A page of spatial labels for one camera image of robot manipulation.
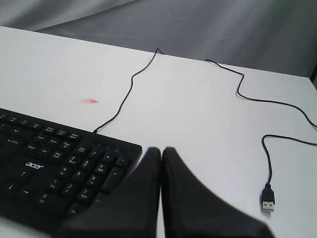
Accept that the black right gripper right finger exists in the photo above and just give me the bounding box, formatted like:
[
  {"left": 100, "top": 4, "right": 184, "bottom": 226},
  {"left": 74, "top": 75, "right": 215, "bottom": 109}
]
[{"left": 161, "top": 147, "right": 274, "bottom": 238}]

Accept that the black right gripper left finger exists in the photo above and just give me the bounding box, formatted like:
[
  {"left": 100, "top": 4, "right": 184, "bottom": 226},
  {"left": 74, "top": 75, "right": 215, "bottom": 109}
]
[{"left": 58, "top": 147, "right": 161, "bottom": 238}]

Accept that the black acer keyboard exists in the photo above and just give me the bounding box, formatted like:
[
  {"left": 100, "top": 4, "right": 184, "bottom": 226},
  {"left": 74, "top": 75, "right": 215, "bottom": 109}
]
[{"left": 0, "top": 109, "right": 142, "bottom": 223}]

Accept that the black stand pole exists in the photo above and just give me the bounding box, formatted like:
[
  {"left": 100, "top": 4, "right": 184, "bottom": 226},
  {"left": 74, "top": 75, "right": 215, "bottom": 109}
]
[{"left": 310, "top": 64, "right": 317, "bottom": 84}]

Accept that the grey backdrop cloth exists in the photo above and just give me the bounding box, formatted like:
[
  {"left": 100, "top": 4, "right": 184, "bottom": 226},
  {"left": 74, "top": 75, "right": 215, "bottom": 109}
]
[{"left": 0, "top": 0, "right": 317, "bottom": 77}]

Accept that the black cable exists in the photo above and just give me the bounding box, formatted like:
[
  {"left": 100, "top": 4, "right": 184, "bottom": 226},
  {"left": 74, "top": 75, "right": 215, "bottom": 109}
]
[{"left": 93, "top": 48, "right": 317, "bottom": 213}]

